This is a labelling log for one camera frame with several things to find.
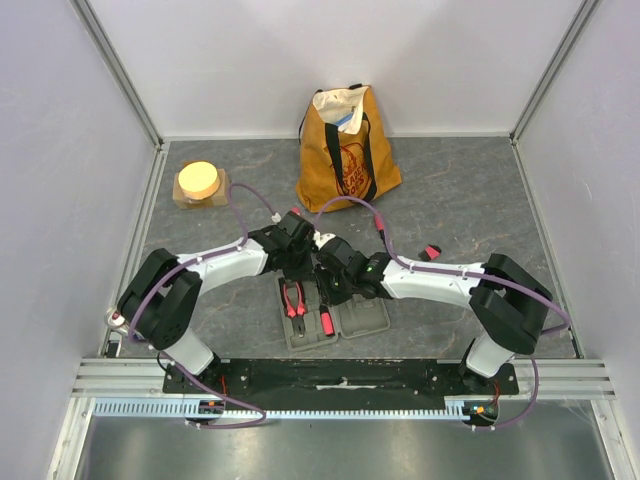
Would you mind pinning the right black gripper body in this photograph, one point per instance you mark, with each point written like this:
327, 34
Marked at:
326, 281

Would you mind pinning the grey plastic tool case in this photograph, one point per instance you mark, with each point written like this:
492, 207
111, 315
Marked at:
355, 318

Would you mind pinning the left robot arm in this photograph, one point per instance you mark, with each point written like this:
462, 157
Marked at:
158, 304

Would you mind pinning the yellow tote bag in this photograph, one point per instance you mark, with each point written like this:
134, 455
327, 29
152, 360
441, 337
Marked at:
344, 151

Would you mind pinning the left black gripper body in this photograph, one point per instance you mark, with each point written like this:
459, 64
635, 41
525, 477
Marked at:
299, 266

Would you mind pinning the red phillips screwdriver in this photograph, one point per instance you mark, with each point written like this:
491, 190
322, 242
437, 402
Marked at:
326, 320

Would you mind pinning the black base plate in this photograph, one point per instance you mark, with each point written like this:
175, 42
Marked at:
351, 385

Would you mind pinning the red black pliers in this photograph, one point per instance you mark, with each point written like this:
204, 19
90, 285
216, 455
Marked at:
295, 308

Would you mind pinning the small red black holder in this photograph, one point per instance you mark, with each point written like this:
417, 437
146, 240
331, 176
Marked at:
430, 253

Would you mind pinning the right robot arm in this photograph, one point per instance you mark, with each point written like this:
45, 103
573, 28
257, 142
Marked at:
510, 304

